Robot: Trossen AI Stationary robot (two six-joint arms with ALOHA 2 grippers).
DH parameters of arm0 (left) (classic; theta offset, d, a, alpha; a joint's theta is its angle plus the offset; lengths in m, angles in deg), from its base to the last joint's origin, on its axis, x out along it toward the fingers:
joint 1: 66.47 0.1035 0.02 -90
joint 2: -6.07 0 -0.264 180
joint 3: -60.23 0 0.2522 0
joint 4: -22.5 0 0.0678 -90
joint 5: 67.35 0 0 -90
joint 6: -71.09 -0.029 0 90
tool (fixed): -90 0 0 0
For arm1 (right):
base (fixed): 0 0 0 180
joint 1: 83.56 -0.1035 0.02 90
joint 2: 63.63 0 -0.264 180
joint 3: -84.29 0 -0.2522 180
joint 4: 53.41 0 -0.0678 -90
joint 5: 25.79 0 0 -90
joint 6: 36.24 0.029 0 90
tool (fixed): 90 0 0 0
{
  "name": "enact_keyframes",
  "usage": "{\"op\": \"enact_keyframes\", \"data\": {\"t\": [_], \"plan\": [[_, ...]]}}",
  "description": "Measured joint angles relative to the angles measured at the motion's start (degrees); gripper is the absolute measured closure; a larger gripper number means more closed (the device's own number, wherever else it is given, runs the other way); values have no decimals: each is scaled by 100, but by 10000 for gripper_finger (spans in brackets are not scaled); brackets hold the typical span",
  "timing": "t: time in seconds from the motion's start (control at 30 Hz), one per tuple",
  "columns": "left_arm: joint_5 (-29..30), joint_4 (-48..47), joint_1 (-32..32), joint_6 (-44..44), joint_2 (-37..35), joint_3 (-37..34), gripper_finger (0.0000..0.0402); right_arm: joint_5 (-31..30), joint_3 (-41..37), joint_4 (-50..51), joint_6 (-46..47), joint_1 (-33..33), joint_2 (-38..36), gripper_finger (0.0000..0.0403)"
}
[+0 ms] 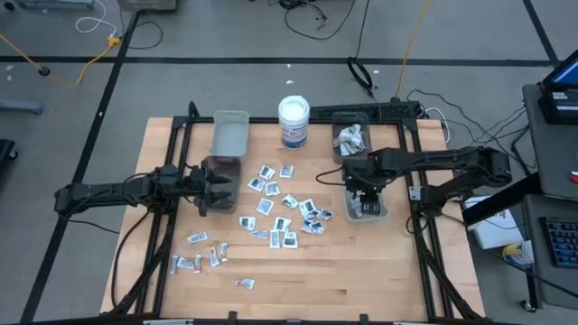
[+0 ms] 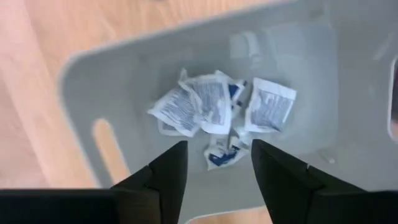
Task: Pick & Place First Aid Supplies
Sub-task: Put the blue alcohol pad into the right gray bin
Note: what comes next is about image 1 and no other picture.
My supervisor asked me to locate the yellow hanging cable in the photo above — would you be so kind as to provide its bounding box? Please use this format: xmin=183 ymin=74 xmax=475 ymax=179
xmin=394 ymin=0 xmax=431 ymax=99

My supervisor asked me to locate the light grey plastic bin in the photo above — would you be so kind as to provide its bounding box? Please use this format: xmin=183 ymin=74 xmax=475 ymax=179
xmin=343 ymin=179 xmax=390 ymax=224
xmin=208 ymin=109 xmax=251 ymax=163

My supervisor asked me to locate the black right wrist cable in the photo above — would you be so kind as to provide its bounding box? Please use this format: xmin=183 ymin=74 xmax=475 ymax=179
xmin=314 ymin=165 xmax=348 ymax=188

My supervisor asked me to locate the yellow floor cable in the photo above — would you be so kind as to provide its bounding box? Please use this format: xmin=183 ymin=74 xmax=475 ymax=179
xmin=0 ymin=33 xmax=123 ymax=88

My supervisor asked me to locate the black desktop device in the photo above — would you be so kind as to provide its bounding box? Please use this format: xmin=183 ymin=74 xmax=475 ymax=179
xmin=536 ymin=87 xmax=578 ymax=126

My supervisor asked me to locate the black keyboard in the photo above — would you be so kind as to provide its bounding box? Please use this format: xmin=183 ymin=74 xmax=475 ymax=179
xmin=538 ymin=215 xmax=578 ymax=269

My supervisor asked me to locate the black laptop screen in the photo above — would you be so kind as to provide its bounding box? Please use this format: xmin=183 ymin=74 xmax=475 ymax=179
xmin=540 ymin=48 xmax=578 ymax=90

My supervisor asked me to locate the black diagonal bar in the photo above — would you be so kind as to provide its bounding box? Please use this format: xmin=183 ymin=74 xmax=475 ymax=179
xmin=460 ymin=172 xmax=543 ymax=228

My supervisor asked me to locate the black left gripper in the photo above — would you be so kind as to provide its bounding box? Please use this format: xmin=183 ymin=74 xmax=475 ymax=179
xmin=180 ymin=165 xmax=233 ymax=217

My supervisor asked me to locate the grey cart top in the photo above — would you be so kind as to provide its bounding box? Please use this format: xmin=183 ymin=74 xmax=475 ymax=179
xmin=521 ymin=82 xmax=578 ymax=200

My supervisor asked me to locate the grey flat case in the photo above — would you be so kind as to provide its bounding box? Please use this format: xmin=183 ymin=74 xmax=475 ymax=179
xmin=14 ymin=0 xmax=95 ymax=11

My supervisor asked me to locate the black coiled cable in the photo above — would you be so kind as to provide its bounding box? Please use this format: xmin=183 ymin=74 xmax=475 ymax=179
xmin=346 ymin=55 xmax=377 ymax=99

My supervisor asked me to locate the black perforated box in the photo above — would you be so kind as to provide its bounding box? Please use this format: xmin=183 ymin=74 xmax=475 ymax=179
xmin=310 ymin=99 xmax=422 ymax=122

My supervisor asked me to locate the black floor cable bundle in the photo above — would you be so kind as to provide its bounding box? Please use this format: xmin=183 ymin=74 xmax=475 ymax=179
xmin=267 ymin=0 xmax=372 ymax=42

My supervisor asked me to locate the lying wipes canister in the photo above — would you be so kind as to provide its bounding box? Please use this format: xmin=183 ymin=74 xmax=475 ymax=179
xmin=500 ymin=239 xmax=537 ymax=266

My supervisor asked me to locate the grey floor bar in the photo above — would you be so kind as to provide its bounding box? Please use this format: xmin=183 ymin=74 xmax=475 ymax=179
xmin=0 ymin=99 xmax=45 ymax=116

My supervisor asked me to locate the white green packet pair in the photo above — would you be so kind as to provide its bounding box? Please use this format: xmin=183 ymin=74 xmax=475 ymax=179
xmin=340 ymin=124 xmax=366 ymax=148

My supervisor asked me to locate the white disinfecting wipes canister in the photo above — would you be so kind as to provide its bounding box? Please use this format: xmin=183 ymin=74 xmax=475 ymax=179
xmin=276 ymin=94 xmax=312 ymax=151

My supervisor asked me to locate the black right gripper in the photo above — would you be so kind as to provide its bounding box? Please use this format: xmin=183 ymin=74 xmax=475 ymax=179
xmin=343 ymin=157 xmax=385 ymax=216

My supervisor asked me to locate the green striped bandage wrapper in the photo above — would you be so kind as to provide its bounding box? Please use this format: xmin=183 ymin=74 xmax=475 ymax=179
xmin=332 ymin=135 xmax=356 ymax=158

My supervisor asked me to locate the dark translucent plastic bin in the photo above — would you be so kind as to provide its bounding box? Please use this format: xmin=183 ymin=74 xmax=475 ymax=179
xmin=331 ymin=111 xmax=373 ymax=165
xmin=195 ymin=154 xmax=243 ymax=215

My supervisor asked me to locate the grey desk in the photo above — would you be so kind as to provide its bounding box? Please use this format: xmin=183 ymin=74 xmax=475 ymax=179
xmin=521 ymin=193 xmax=578 ymax=312

